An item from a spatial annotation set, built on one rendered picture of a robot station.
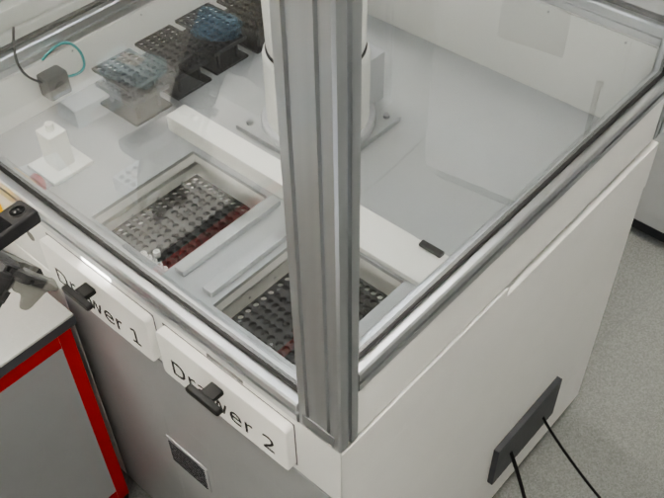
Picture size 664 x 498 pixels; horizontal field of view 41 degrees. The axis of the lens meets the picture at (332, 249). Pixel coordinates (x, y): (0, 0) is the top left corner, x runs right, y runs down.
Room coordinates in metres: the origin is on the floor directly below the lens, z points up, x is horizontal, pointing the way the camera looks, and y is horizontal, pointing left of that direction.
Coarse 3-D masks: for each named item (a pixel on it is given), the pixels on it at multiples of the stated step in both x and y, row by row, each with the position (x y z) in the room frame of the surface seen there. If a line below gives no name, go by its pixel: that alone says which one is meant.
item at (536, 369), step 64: (640, 192) 1.35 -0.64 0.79; (576, 320) 1.23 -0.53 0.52; (128, 384) 1.03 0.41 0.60; (512, 384) 1.04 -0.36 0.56; (576, 384) 1.33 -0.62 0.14; (128, 448) 1.10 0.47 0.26; (192, 448) 0.91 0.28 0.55; (256, 448) 0.78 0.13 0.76; (448, 448) 0.88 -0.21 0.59; (512, 448) 1.06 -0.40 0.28
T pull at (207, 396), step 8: (192, 384) 0.80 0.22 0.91; (208, 384) 0.80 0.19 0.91; (192, 392) 0.79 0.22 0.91; (200, 392) 0.79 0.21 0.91; (208, 392) 0.79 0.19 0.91; (216, 392) 0.79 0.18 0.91; (200, 400) 0.77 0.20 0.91; (208, 400) 0.77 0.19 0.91; (216, 400) 0.78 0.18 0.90; (208, 408) 0.76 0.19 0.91; (216, 408) 0.76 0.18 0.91
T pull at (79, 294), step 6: (66, 288) 1.01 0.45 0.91; (78, 288) 1.01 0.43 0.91; (84, 288) 1.01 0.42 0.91; (90, 288) 1.01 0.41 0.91; (72, 294) 0.99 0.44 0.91; (78, 294) 0.99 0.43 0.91; (84, 294) 0.99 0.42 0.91; (90, 294) 0.99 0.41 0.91; (78, 300) 0.98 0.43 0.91; (84, 300) 0.98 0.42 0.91; (84, 306) 0.97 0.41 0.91; (90, 306) 0.97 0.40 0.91
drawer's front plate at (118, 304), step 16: (48, 240) 1.11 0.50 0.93; (48, 256) 1.10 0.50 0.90; (64, 256) 1.07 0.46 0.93; (64, 272) 1.07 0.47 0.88; (80, 272) 1.03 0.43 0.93; (96, 288) 1.00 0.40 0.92; (112, 288) 0.99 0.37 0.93; (112, 304) 0.98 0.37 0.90; (128, 304) 0.95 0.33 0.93; (112, 320) 0.99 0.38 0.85; (128, 320) 0.95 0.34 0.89; (144, 320) 0.92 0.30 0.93; (128, 336) 0.96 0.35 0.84; (144, 336) 0.92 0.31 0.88; (144, 352) 0.93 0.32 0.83
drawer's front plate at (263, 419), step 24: (168, 336) 0.88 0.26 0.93; (168, 360) 0.88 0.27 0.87; (192, 360) 0.84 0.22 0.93; (216, 384) 0.80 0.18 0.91; (240, 384) 0.79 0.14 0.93; (240, 408) 0.77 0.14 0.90; (264, 408) 0.74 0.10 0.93; (240, 432) 0.77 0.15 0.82; (264, 432) 0.73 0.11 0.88; (288, 432) 0.71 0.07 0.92; (288, 456) 0.70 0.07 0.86
